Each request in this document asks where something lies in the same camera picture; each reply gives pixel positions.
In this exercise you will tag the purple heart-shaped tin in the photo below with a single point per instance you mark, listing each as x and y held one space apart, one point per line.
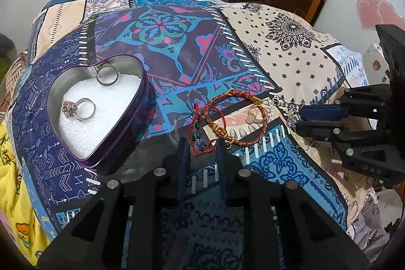
95 130

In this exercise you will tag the grey cartoon printed cloth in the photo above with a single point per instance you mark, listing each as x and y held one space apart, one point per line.
373 219

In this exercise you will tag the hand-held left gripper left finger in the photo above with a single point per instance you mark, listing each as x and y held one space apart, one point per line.
182 172

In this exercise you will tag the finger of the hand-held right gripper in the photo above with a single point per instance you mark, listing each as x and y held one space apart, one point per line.
313 130
322 112

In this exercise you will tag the yellow cartoon blanket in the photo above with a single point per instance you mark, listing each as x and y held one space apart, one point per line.
15 187

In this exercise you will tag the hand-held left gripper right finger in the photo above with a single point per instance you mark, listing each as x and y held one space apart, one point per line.
221 172

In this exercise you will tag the blue patchwork printed blanket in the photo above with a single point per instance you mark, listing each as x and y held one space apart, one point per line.
177 45

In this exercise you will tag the white cartoon printed pillow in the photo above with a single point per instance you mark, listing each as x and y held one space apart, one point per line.
375 64

